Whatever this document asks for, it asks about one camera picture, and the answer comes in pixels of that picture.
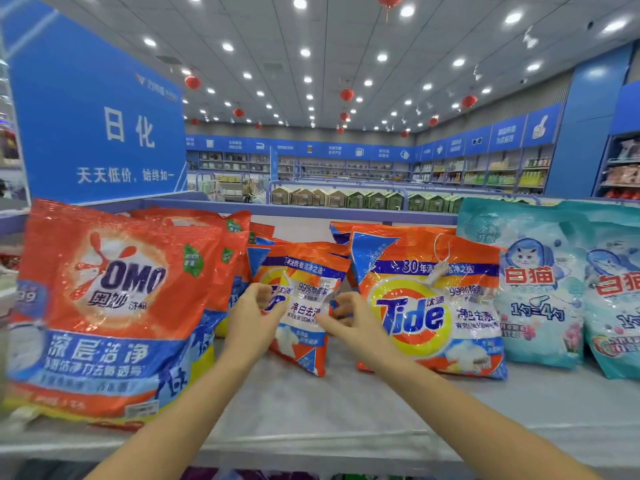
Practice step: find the person's left forearm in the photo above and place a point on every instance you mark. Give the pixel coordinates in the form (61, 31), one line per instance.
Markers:
(170, 425)

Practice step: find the orange detergent bag red swirl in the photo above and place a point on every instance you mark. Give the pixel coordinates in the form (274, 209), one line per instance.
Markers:
(110, 305)
(262, 233)

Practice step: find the row of green boxes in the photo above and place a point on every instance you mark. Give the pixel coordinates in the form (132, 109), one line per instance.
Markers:
(370, 200)

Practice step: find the grey shelf with blue frame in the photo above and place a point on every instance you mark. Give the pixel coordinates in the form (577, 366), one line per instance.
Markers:
(330, 415)

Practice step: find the blue wall sign band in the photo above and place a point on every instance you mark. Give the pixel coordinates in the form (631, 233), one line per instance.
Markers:
(350, 150)

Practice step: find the person's left hand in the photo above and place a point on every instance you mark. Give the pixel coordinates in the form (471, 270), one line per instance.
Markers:
(250, 330)

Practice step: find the blue aisle sign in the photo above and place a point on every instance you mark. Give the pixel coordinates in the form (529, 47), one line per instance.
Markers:
(90, 105)

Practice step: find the large orange detergent bag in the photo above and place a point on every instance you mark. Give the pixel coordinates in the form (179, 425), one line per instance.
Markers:
(430, 305)
(305, 275)

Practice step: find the person's right forearm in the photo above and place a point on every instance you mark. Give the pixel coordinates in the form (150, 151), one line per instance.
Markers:
(470, 415)

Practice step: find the far wall racks with goods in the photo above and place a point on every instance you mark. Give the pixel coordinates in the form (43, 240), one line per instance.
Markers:
(350, 175)

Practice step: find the small orange Tide bag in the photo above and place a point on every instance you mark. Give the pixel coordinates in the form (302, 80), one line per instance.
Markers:
(390, 228)

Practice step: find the person's right hand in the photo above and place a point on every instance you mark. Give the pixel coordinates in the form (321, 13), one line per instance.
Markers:
(360, 335)

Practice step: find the small orange detergent bag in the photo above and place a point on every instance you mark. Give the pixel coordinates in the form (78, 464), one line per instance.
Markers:
(232, 255)

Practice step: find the ceiling spotlights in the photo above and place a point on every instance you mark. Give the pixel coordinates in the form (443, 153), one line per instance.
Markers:
(300, 3)

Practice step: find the wall rack with pink goods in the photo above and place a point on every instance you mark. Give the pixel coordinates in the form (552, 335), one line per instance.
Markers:
(622, 170)

